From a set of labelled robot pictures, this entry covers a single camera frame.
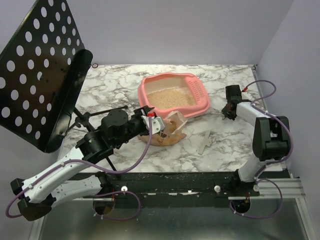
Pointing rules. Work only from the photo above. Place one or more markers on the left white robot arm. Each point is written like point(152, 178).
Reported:
point(68, 179)

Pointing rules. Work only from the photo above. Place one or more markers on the black perforated music stand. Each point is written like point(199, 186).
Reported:
point(42, 72)

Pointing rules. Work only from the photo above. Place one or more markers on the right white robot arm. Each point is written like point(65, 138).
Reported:
point(271, 143)

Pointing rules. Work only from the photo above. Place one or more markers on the clean litter in box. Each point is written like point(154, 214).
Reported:
point(170, 98)

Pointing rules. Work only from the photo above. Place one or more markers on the grey bag sealing clip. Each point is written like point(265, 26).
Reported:
point(206, 142)

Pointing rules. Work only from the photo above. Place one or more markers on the beige cat litter bag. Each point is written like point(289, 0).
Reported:
point(172, 134)

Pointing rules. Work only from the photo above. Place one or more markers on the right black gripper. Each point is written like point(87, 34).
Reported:
point(230, 106)

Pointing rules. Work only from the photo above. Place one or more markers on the pink cat litter box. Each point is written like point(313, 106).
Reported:
point(185, 82)

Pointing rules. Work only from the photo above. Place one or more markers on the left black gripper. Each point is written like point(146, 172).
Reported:
point(142, 111)

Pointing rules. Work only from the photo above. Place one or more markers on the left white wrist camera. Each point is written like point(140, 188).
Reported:
point(156, 123)

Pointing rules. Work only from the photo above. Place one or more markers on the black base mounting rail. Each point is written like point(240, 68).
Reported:
point(176, 189)

